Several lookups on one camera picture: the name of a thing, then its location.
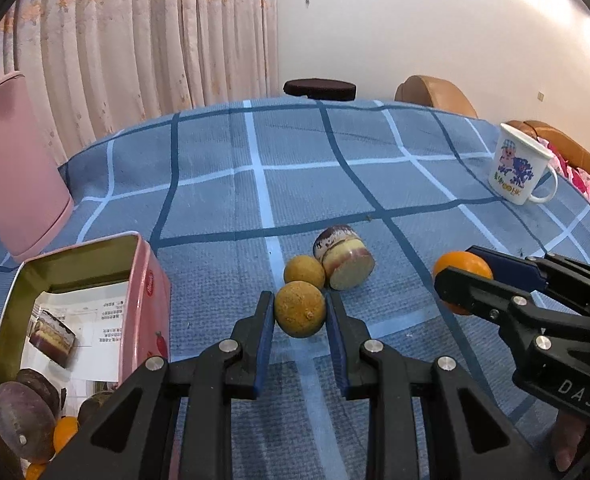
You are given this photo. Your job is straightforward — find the pink tin box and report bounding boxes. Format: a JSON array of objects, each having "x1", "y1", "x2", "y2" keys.
[{"x1": 0, "y1": 232, "x2": 172, "y2": 480}]

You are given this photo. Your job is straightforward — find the brown leather armchair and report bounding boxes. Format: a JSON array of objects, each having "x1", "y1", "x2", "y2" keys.
[{"x1": 394, "y1": 75, "x2": 478, "y2": 119}]

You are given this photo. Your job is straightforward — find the person's right hand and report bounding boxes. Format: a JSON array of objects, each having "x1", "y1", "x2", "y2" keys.
[{"x1": 550, "y1": 410, "x2": 588, "y2": 471}]

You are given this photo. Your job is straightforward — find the pink floral curtain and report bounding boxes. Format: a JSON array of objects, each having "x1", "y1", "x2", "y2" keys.
[{"x1": 0, "y1": 0, "x2": 280, "y2": 166}]

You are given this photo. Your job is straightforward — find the brown leather sofa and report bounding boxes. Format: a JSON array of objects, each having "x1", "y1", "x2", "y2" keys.
[{"x1": 505, "y1": 120, "x2": 590, "y2": 236}]

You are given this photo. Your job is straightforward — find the dark round stool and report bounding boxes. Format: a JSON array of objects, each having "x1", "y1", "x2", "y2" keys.
[{"x1": 283, "y1": 78, "x2": 357, "y2": 103}]

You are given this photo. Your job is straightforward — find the white printed mug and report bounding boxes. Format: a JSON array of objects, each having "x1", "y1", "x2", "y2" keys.
[{"x1": 488, "y1": 122, "x2": 559, "y2": 206}]

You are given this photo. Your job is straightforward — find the pink floral cushion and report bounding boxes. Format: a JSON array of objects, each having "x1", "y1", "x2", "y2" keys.
[{"x1": 548, "y1": 142, "x2": 590, "y2": 216}]

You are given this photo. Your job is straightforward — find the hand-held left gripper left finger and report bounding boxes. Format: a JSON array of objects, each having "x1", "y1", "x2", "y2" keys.
[{"x1": 40, "y1": 290, "x2": 276, "y2": 480}]

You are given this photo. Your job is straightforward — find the purple passion fruit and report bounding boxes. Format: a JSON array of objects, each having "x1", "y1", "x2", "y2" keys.
[{"x1": 0, "y1": 381, "x2": 56, "y2": 463}]

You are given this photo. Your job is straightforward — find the brown longan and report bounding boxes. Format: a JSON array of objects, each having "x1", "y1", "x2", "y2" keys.
[
  {"x1": 283, "y1": 255, "x2": 327, "y2": 291},
  {"x1": 274, "y1": 280, "x2": 327, "y2": 339}
]

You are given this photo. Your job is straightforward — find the striped round cake piece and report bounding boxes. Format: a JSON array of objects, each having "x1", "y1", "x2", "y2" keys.
[{"x1": 313, "y1": 225, "x2": 376, "y2": 291}]

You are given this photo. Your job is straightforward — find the printed paper sheet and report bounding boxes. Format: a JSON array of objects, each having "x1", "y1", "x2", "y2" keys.
[{"x1": 22, "y1": 280, "x2": 130, "y2": 396}]

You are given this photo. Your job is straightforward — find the pink electric kettle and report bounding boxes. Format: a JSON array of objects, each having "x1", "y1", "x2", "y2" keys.
[{"x1": 0, "y1": 72, "x2": 74, "y2": 263}]

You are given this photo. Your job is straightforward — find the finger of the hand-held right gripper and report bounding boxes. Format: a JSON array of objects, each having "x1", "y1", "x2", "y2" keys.
[
  {"x1": 465, "y1": 245, "x2": 590, "y2": 318},
  {"x1": 434, "y1": 266, "x2": 576, "y2": 376}
]

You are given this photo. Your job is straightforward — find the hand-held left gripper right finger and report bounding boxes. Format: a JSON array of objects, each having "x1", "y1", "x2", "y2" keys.
[{"x1": 325, "y1": 291, "x2": 548, "y2": 480}]

